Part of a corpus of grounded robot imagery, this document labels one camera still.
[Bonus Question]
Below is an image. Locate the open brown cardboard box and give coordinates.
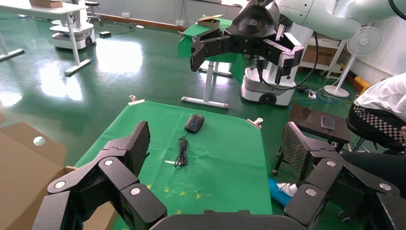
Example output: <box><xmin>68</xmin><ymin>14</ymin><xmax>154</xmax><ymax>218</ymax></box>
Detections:
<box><xmin>0</xmin><ymin>122</ymin><xmax>120</xmax><ymax>230</ymax></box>

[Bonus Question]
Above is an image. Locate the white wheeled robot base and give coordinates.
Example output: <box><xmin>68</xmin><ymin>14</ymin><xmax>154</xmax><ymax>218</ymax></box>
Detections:
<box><xmin>240</xmin><ymin>23</ymin><xmax>314</xmax><ymax>108</ymax></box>
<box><xmin>49</xmin><ymin>0</ymin><xmax>97</xmax><ymax>51</ymax></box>

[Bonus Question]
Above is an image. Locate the black round stool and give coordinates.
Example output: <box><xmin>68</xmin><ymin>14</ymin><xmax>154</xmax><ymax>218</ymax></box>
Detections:
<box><xmin>84</xmin><ymin>0</ymin><xmax>104</xmax><ymax>26</ymax></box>
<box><xmin>330</xmin><ymin>116</ymin><xmax>379</xmax><ymax>154</ymax></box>

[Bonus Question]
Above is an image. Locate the green tablecloth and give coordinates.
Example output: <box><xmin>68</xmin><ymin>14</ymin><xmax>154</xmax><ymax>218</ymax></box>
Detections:
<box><xmin>74</xmin><ymin>101</ymin><xmax>274</xmax><ymax>230</ymax></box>

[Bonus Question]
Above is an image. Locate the black power adapter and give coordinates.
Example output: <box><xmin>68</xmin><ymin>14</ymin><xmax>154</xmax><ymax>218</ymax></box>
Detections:
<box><xmin>98</xmin><ymin>26</ymin><xmax>136</xmax><ymax>38</ymax></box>

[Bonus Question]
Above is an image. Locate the black smartphone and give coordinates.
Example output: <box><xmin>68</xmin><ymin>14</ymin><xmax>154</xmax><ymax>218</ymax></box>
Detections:
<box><xmin>320</xmin><ymin>115</ymin><xmax>336</xmax><ymax>131</ymax></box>

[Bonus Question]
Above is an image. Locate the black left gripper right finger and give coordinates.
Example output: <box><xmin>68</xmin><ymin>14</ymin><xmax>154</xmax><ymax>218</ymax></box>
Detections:
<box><xmin>282</xmin><ymin>122</ymin><xmax>406</xmax><ymax>230</ymax></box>

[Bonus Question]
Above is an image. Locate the silver metal binder clip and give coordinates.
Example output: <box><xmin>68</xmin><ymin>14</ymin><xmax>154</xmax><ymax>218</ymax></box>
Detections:
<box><xmin>246</xmin><ymin>117</ymin><xmax>264</xmax><ymax>129</ymax></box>
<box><xmin>128</xmin><ymin>94</ymin><xmax>146</xmax><ymax>106</ymax></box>

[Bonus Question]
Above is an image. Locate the black mouse cable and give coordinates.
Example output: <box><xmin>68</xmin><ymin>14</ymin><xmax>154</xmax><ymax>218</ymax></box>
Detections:
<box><xmin>173</xmin><ymin>114</ymin><xmax>205</xmax><ymax>168</ymax></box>

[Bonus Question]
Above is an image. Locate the dark brown side table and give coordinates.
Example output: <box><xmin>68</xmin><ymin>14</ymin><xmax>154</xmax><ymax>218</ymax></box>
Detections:
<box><xmin>271</xmin><ymin>104</ymin><xmax>351</xmax><ymax>176</ymax></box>

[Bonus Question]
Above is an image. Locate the white table frame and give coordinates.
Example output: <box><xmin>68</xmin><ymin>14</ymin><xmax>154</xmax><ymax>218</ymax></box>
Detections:
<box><xmin>181</xmin><ymin>60</ymin><xmax>234</xmax><ymax>111</ymax></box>

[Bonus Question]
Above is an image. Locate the seated person in white shirt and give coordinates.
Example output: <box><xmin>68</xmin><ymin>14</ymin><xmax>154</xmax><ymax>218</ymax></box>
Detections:
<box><xmin>277</xmin><ymin>72</ymin><xmax>406</xmax><ymax>198</ymax></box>

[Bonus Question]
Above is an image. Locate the blue floor cable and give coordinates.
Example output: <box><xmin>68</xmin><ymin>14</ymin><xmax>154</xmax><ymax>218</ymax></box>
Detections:
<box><xmin>299</xmin><ymin>93</ymin><xmax>357</xmax><ymax>106</ymax></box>

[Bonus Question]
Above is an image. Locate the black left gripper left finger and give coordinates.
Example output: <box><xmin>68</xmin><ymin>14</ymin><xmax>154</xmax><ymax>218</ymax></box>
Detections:
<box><xmin>32</xmin><ymin>120</ymin><xmax>168</xmax><ymax>230</ymax></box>

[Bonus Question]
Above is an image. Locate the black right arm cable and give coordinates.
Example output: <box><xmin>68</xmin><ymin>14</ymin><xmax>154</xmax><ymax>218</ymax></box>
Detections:
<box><xmin>257</xmin><ymin>0</ymin><xmax>406</xmax><ymax>92</ymax></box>

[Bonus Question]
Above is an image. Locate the flat brown cardboard box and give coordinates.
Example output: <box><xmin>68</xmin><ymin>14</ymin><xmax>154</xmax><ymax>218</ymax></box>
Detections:
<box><xmin>29</xmin><ymin>0</ymin><xmax>64</xmax><ymax>9</ymax></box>

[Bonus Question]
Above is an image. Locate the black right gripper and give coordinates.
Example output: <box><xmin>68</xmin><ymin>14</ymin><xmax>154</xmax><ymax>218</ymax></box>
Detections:
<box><xmin>190</xmin><ymin>0</ymin><xmax>305</xmax><ymax>85</ymax></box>

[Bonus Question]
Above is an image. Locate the white metal frame desk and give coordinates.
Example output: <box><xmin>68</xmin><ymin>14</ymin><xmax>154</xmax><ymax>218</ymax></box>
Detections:
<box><xmin>0</xmin><ymin>1</ymin><xmax>93</xmax><ymax>78</ymax></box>

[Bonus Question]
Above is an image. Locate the white standing fan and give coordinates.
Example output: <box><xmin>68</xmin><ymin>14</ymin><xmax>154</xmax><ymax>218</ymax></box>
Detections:
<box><xmin>324</xmin><ymin>26</ymin><xmax>383</xmax><ymax>99</ymax></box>

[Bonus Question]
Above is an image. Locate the brown cardboard carton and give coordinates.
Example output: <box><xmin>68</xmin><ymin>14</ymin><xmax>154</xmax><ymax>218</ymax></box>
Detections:
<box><xmin>301</xmin><ymin>44</ymin><xmax>339</xmax><ymax>66</ymax></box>

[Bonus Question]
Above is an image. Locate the white storage shelf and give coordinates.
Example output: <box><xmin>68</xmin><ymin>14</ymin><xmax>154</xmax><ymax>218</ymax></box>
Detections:
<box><xmin>299</xmin><ymin>34</ymin><xmax>347</xmax><ymax>81</ymax></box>

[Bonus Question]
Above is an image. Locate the small open cardboard box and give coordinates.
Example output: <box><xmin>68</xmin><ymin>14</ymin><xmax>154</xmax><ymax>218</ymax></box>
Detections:
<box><xmin>197</xmin><ymin>14</ymin><xmax>225</xmax><ymax>29</ymax></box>

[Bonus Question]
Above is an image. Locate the blue plastic bag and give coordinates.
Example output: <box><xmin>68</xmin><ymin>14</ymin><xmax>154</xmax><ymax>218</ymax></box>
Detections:
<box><xmin>268</xmin><ymin>177</ymin><xmax>293</xmax><ymax>207</ymax></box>

